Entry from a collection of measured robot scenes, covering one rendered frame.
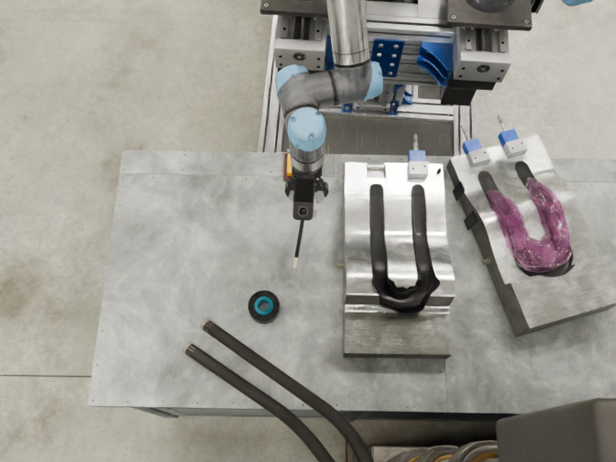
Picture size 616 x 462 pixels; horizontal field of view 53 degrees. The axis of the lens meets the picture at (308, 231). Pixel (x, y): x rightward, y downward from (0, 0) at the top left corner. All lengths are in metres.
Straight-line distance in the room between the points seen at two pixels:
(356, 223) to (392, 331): 0.29
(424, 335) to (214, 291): 0.55
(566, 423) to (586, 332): 1.32
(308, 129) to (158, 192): 0.66
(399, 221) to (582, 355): 0.57
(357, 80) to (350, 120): 1.21
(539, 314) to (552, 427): 1.15
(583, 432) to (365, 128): 2.16
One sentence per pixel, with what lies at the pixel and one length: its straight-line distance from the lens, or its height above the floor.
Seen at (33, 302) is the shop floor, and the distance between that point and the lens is 2.67.
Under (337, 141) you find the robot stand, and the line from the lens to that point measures 2.47.
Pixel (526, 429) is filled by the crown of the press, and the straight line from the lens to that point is 0.51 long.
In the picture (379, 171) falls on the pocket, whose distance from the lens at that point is 1.69.
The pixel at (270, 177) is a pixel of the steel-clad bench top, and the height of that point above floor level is 0.80.
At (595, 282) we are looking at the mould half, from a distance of 1.68.
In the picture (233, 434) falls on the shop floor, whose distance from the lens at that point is 2.39.
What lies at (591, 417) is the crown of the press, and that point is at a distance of 0.41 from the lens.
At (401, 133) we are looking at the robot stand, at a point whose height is 0.21.
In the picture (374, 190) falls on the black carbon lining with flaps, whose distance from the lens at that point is 1.64.
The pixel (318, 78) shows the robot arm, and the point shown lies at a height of 1.28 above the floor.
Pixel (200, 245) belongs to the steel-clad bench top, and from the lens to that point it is 1.69.
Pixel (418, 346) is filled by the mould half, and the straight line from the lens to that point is 1.56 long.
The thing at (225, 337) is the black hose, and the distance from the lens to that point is 1.57.
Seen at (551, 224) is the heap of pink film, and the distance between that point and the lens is 1.70.
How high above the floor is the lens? 2.37
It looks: 70 degrees down
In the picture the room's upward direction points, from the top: 1 degrees clockwise
